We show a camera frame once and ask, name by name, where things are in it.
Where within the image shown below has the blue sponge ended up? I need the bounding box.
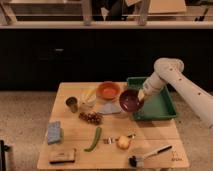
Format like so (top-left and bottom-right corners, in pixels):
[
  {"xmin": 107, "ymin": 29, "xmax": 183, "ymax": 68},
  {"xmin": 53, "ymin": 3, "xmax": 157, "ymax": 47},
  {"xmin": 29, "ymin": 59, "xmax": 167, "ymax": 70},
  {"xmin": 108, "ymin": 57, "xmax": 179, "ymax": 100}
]
[{"xmin": 47, "ymin": 121, "xmax": 62, "ymax": 144}]

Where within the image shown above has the dark red bowl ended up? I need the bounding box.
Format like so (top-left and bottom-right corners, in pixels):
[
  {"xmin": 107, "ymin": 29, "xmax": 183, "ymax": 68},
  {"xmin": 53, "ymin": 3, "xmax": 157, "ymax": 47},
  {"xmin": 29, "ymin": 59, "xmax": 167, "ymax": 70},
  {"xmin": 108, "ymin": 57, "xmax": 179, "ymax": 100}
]
[{"xmin": 119, "ymin": 89, "xmax": 144, "ymax": 112}]

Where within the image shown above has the corn cob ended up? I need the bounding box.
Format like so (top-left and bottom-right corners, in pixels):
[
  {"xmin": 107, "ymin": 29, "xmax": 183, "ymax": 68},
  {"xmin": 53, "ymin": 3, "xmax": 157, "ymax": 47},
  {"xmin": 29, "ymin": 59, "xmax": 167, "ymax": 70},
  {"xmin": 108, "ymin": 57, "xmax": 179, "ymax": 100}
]
[{"xmin": 82, "ymin": 86, "xmax": 96, "ymax": 102}]

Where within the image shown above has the green chili pepper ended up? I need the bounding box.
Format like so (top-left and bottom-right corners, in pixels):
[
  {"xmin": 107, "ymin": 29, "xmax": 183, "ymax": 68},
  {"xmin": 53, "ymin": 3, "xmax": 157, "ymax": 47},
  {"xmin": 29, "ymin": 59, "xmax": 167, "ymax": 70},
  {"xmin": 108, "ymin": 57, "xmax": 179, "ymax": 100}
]
[{"xmin": 84, "ymin": 127, "xmax": 102, "ymax": 152}]

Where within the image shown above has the metal cup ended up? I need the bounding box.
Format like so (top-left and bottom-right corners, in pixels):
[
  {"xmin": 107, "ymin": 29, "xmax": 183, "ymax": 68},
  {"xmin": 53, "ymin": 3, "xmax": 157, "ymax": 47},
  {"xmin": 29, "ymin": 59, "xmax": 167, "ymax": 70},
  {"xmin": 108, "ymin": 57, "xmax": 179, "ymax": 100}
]
[{"xmin": 66, "ymin": 97, "xmax": 78, "ymax": 113}]

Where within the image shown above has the clear glass bowl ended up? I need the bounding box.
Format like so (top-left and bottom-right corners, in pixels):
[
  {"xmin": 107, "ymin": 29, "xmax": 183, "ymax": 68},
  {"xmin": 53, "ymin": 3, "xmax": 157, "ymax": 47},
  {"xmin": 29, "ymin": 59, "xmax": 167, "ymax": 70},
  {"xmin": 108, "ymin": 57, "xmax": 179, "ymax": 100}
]
[{"xmin": 80, "ymin": 95, "xmax": 96, "ymax": 108}]

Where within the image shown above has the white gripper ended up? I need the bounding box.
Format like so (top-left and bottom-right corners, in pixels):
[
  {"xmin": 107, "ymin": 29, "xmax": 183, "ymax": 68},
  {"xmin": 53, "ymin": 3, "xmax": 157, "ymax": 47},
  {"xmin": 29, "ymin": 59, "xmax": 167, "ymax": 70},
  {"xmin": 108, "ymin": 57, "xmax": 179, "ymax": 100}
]
[{"xmin": 138, "ymin": 72, "xmax": 166, "ymax": 101}]

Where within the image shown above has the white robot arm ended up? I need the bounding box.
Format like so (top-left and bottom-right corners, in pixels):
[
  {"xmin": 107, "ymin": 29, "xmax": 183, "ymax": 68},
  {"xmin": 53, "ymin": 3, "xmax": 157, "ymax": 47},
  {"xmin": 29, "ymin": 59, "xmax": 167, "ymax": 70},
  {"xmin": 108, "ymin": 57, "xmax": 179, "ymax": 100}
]
[{"xmin": 141, "ymin": 58, "xmax": 213, "ymax": 130}]

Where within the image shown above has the black and white brush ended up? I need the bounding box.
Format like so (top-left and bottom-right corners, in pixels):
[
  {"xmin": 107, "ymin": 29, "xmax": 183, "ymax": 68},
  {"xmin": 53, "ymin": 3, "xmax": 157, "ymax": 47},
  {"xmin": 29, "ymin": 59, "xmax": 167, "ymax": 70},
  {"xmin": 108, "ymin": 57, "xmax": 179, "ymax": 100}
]
[{"xmin": 128, "ymin": 145, "xmax": 172, "ymax": 167}]

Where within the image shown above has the bunch of red grapes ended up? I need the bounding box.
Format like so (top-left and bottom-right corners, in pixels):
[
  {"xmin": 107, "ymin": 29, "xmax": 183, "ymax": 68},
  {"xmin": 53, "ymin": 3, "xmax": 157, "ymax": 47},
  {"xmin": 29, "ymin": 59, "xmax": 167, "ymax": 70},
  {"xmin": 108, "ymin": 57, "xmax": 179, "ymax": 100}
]
[{"xmin": 79, "ymin": 112, "xmax": 102, "ymax": 125}]

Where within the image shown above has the orange bowl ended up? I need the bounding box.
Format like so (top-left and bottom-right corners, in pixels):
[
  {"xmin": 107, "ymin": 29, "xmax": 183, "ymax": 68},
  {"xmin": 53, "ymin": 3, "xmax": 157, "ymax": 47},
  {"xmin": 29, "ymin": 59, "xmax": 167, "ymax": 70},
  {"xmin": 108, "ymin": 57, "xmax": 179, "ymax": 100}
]
[{"xmin": 96, "ymin": 81, "xmax": 120, "ymax": 100}]

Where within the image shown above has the green plastic tray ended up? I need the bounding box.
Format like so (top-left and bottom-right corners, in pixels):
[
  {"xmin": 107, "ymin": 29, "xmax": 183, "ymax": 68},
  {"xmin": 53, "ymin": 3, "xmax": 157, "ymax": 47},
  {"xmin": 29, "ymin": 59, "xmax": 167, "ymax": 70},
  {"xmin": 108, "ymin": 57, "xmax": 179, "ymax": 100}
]
[{"xmin": 130, "ymin": 86, "xmax": 177, "ymax": 121}]

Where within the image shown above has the yellow onion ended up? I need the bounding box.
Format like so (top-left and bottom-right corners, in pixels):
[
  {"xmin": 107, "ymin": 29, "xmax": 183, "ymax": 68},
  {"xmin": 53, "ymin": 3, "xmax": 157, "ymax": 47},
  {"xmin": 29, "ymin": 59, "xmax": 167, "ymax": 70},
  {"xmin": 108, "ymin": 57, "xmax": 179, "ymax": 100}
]
[{"xmin": 117, "ymin": 136, "xmax": 130, "ymax": 150}]

